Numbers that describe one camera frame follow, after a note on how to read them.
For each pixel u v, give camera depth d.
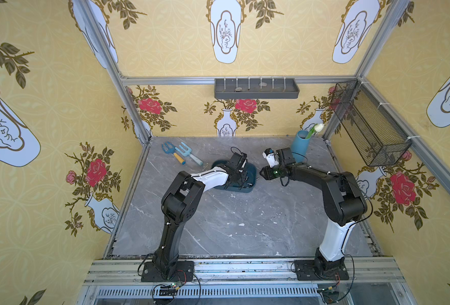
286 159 0.80
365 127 0.78
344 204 0.52
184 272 0.73
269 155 0.90
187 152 1.13
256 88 0.93
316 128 0.85
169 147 1.17
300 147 0.96
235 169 0.78
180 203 0.54
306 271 0.73
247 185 0.98
